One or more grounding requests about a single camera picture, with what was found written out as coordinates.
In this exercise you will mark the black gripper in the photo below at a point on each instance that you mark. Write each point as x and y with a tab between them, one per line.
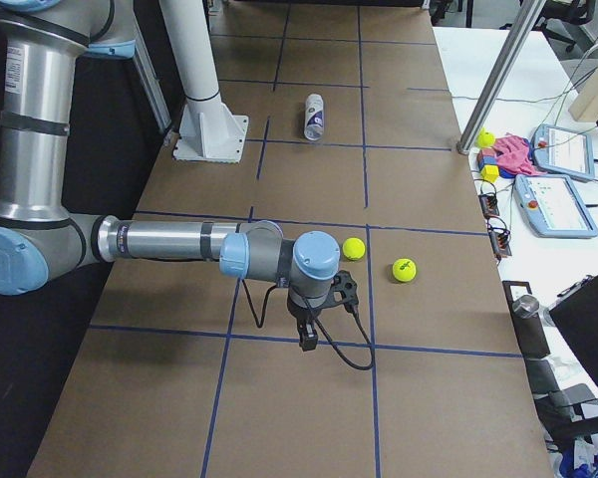
301	316

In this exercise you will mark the tennis ball Grand Slam print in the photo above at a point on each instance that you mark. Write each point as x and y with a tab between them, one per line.
354	249

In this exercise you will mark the tennis ball Wilson print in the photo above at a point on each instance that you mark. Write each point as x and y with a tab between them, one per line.
404	270

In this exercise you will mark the clear tennis ball can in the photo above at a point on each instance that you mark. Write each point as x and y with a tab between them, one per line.
314	123

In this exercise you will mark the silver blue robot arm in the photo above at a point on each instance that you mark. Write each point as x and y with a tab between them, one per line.
41	240

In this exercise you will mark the lower black power strip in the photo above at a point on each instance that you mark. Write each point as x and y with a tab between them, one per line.
499	239

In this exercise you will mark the black power strip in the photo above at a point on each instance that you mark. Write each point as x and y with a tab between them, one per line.
489	205
499	239

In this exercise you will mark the steel bottle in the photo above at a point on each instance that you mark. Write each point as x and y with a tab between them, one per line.
528	328

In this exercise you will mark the upper black power strip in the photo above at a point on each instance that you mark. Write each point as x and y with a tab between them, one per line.
489	205

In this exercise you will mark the yellow cube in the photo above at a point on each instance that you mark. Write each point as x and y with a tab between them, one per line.
489	172

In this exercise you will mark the blue cube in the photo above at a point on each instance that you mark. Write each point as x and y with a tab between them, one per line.
503	173

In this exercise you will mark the red cube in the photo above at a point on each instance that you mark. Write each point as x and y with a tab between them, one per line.
486	156

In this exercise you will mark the pink cloth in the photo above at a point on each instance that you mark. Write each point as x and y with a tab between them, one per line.
512	155

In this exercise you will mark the lower teach pendant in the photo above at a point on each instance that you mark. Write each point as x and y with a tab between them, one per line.
553	208

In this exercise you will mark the teach pendant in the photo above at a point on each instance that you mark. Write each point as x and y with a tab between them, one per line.
553	208
556	149

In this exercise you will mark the black monitor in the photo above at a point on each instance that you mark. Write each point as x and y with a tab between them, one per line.
576	318

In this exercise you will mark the upper teach pendant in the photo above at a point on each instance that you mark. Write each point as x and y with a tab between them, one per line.
556	149

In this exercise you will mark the black office chair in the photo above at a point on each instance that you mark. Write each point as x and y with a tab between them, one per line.
575	13

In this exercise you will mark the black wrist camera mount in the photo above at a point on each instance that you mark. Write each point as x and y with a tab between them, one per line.
343	292

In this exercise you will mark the white pedestal column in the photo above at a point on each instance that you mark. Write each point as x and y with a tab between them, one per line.
208	130

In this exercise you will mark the tennis ball beside post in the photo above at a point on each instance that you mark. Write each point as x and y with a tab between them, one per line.
485	139

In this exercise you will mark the aluminium frame post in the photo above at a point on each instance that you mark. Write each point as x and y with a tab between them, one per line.
520	29

